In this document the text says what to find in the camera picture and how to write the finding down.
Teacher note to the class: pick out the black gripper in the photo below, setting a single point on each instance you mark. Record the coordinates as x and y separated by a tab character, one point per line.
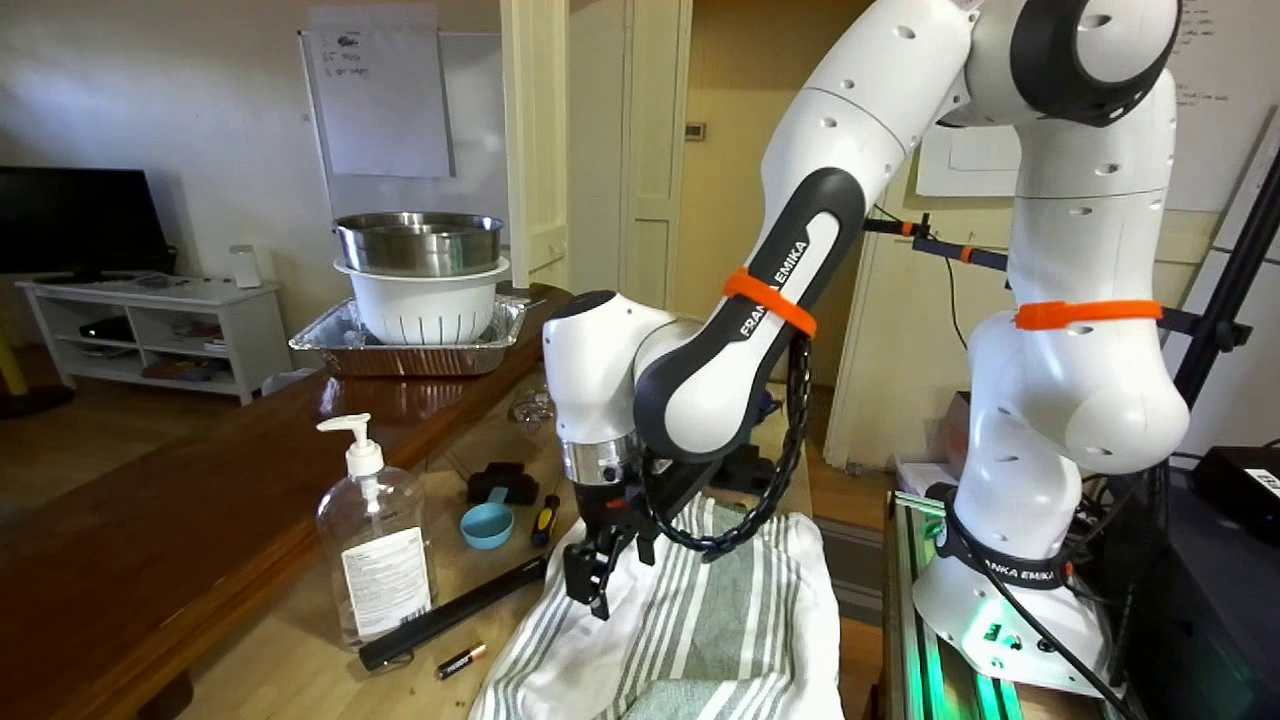
601	512

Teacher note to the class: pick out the white green striped tea towel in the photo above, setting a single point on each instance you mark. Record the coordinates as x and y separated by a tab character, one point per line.
694	626

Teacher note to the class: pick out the clear pump bottle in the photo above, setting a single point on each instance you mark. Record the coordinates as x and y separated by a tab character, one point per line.
375	546

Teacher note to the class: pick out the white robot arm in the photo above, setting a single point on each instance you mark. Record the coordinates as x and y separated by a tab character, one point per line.
1065	400

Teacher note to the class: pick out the dark brown wooden counter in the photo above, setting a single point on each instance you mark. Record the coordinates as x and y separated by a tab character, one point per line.
160	535

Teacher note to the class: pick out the yellow and black tool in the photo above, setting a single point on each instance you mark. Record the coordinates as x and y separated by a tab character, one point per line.
544	521

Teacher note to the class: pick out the blue plastic scoop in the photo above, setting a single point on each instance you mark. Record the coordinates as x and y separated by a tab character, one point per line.
484	524

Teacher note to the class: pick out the long black bar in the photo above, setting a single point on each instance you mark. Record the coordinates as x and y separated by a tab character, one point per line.
454	612

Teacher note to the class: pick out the black marker pen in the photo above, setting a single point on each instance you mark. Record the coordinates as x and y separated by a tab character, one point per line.
461	659

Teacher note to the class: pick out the white plastic colander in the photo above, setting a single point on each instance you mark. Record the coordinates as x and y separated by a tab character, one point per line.
421	307

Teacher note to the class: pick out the aluminium foil tray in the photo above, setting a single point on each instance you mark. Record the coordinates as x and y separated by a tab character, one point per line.
332	340

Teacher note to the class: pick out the cream cabinet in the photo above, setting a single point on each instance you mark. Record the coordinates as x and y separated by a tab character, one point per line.
895	360

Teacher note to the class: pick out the stainless steel bowl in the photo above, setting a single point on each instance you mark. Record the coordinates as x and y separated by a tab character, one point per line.
418	240

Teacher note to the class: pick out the cream panelled door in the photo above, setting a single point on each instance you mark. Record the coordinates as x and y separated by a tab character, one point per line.
653	121

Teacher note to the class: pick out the black rod with orange clip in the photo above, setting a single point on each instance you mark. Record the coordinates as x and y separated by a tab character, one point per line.
952	251

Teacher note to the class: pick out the white tv stand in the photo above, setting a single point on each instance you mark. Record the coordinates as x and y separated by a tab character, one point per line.
160	334

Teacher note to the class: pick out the black television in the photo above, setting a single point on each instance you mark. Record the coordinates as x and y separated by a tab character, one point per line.
83	220

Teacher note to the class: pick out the black box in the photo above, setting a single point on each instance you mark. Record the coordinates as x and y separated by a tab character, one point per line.
1243	493

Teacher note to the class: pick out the black tripod pole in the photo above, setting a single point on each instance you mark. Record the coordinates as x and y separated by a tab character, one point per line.
1232	275

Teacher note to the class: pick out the white wall board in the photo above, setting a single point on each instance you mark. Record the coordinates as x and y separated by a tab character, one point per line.
382	93

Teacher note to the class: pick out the white wall paper sheet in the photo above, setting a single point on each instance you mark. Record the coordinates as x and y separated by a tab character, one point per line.
966	166

